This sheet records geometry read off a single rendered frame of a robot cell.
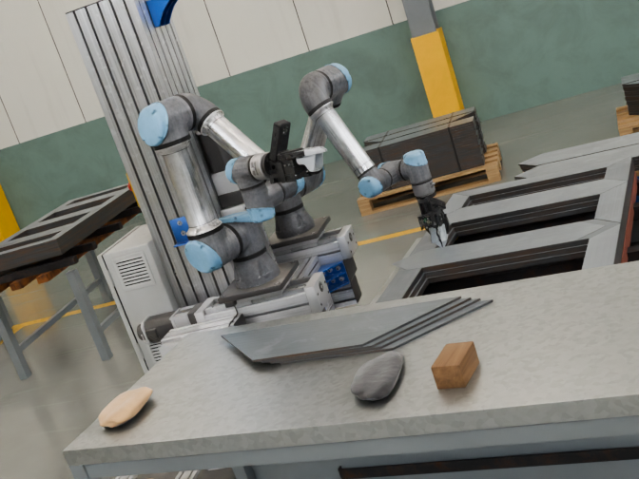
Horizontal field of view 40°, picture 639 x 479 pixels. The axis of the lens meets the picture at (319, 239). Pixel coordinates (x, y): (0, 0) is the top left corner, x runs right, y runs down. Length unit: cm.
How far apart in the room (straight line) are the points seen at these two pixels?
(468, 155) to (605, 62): 301
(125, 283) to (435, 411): 172
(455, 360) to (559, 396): 22
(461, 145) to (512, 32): 281
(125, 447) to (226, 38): 871
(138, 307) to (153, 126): 80
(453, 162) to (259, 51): 371
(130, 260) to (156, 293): 14
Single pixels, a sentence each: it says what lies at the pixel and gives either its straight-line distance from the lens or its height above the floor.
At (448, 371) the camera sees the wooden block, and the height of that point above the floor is 109.
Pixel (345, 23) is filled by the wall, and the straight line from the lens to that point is 1011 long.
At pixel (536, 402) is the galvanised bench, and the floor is 105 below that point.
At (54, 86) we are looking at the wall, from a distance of 1149.
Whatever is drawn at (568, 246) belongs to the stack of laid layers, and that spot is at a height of 85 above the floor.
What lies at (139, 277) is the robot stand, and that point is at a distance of 314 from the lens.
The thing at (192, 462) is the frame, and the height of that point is 99.
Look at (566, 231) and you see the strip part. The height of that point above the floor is 87.
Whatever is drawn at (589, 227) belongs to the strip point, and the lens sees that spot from 298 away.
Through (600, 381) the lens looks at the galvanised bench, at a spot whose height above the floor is 105.
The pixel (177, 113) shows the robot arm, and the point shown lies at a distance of 267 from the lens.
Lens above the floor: 182
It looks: 15 degrees down
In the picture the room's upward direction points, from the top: 19 degrees counter-clockwise
